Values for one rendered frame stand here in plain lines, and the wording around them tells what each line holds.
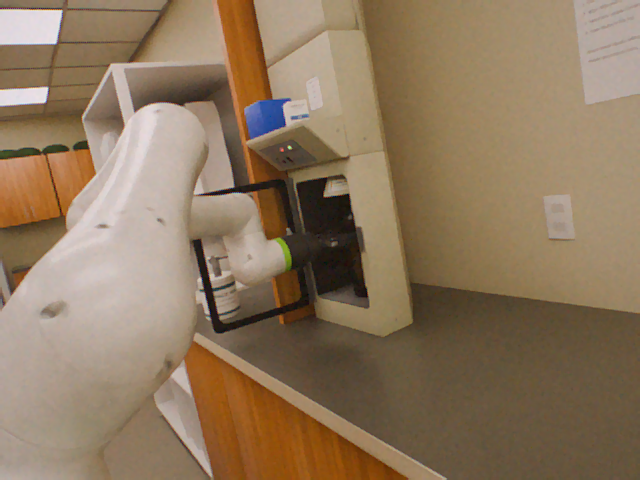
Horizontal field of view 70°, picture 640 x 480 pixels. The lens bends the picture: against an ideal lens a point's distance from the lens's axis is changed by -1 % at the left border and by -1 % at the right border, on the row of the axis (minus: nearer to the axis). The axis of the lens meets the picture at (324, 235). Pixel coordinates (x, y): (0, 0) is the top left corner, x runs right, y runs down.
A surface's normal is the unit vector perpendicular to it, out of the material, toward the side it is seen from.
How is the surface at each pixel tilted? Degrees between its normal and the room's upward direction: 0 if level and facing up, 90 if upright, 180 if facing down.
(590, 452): 0
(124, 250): 38
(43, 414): 106
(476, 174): 90
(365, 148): 90
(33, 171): 90
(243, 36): 90
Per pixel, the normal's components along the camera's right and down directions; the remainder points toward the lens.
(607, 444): -0.18, -0.97
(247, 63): 0.55, 0.01
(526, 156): -0.81, 0.23
